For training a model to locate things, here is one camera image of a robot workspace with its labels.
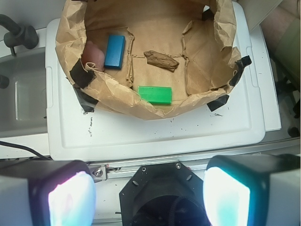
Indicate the crumpled brown paper bag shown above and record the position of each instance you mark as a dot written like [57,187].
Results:
[178,56]

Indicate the brown wood chip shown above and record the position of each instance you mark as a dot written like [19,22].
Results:
[161,60]

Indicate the blue rectangular block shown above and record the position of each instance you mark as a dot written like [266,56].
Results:
[115,52]

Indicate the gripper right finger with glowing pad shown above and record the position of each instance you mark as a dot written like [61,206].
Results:
[253,190]

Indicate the green rectangular block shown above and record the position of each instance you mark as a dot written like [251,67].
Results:
[156,95]

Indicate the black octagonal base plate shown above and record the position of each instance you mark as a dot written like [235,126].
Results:
[168,194]

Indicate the aluminium extrusion rail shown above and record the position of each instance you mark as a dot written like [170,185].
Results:
[196,161]

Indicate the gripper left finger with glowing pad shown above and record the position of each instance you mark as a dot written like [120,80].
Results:
[46,193]

